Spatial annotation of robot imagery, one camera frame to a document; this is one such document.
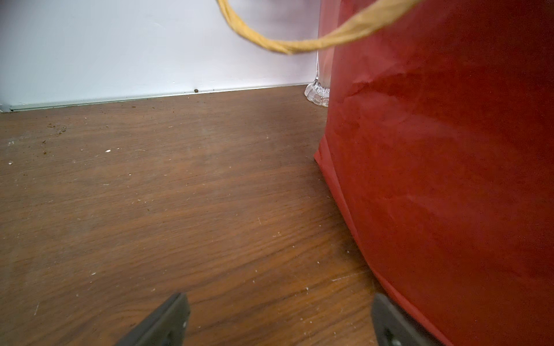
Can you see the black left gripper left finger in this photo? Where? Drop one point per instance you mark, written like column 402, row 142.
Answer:
column 166, row 325

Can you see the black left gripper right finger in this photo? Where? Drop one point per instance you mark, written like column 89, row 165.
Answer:
column 394, row 327

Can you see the red paper bag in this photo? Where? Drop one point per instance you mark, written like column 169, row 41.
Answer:
column 438, row 150

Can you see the pink glass flower vase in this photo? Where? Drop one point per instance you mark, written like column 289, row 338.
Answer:
column 318, row 92

